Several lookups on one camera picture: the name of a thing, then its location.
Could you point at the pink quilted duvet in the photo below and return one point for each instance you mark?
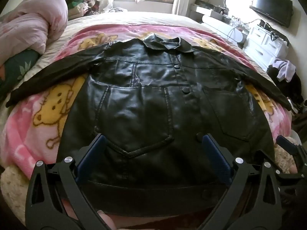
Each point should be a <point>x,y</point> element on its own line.
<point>33,24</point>

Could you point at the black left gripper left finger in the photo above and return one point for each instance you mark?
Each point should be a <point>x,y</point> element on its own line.
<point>54,199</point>

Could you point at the operator thumb left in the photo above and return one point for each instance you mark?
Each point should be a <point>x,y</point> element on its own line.
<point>107,220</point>

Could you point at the beige bed sheet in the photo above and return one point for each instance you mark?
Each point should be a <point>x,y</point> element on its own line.
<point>119,26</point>

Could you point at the white rounded dressing table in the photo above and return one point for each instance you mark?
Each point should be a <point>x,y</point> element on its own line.
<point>213,21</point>

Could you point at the pink cartoon bear blanket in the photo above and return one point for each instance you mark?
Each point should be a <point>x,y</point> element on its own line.
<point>33,130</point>

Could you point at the folded clothes pile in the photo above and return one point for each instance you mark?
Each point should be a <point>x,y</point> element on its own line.
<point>82,8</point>

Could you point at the black leather jacket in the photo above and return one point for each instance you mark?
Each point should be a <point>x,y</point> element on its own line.
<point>154,100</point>

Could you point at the black wall television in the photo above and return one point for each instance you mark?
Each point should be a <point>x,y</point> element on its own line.
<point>279,11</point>

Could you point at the green leaf pattern pillow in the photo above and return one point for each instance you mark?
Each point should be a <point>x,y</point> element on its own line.
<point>15,68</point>

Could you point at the lilac cloth on chair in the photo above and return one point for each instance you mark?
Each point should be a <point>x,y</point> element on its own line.
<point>286,69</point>

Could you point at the white drawer cabinet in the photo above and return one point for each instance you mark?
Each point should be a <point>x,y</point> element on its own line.
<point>260,47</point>

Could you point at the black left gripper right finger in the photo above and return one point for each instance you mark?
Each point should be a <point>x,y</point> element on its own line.
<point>238,175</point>

